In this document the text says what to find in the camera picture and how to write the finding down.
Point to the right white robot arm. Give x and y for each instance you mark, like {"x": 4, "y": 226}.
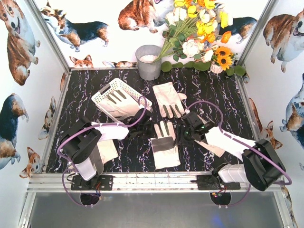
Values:
{"x": 260, "y": 165}

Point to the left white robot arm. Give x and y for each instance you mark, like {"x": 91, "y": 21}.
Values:
{"x": 79, "y": 144}

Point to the aluminium front rail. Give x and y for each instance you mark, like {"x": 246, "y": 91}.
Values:
{"x": 139, "y": 182}

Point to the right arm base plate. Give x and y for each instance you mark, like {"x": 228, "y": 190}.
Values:
{"x": 210, "y": 182}

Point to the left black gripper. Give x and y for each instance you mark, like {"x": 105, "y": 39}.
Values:
{"x": 141, "y": 116}

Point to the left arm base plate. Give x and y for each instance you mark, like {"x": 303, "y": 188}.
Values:
{"x": 101, "y": 182}

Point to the grey metal bucket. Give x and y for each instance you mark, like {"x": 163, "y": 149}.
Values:
{"x": 149, "y": 65}

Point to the sunflower pot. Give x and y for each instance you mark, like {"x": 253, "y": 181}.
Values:
{"x": 223, "y": 59}

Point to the white perforated storage basket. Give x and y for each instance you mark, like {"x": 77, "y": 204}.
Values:
{"x": 117, "y": 84}

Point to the white glove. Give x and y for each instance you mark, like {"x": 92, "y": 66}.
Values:
{"x": 107, "y": 150}
{"x": 169, "y": 100}

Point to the artificial flower bouquet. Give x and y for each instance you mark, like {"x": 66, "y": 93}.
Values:
{"x": 192, "y": 29}

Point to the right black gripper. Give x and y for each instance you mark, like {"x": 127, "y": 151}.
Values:
{"x": 190, "y": 119}

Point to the grey-palm glove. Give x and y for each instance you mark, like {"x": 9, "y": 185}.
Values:
{"x": 165, "y": 151}
{"x": 120, "y": 104}
{"x": 96, "y": 160}

